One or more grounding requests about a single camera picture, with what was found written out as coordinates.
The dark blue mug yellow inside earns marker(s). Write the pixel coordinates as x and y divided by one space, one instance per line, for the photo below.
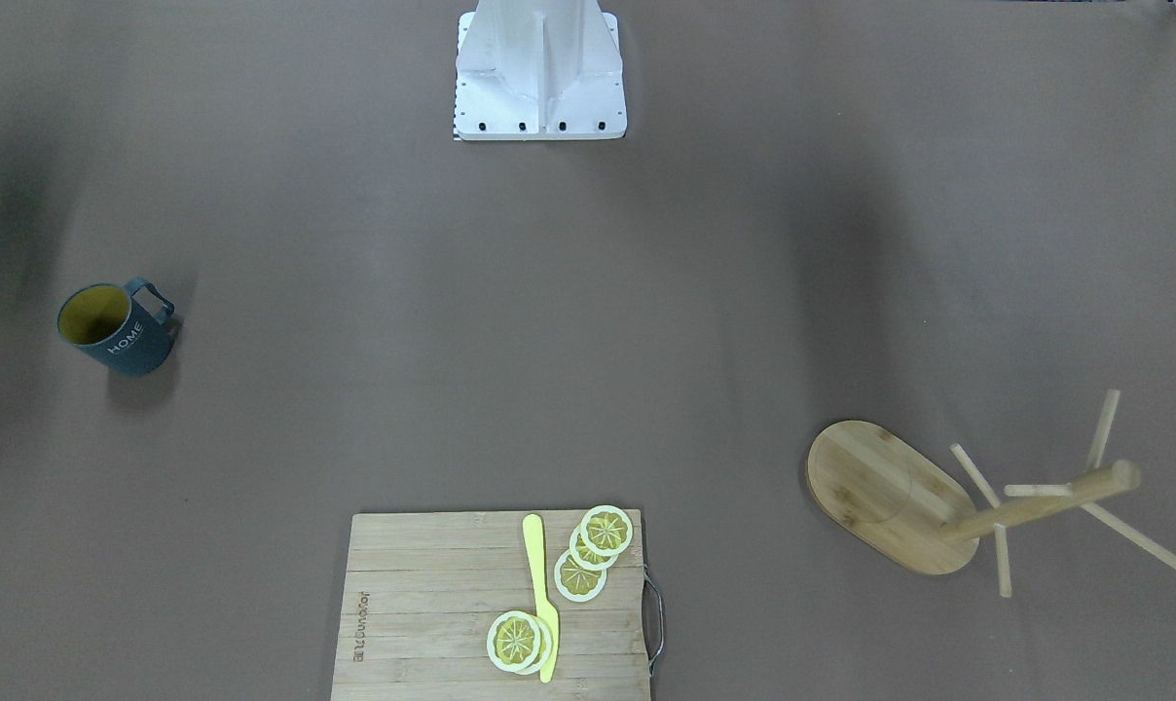
123 327

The bamboo cup storage rack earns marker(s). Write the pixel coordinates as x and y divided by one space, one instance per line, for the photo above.
900 503

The lemon slice top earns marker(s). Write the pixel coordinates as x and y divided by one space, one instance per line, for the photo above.
606 530

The yellow plastic knife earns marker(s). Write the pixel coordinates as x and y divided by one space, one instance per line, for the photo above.
534 540

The lemon slice under front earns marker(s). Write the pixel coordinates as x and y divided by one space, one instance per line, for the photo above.
545 639

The bamboo cutting board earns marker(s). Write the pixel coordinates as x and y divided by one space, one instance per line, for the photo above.
421 591

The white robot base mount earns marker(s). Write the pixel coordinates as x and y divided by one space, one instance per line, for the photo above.
547 70

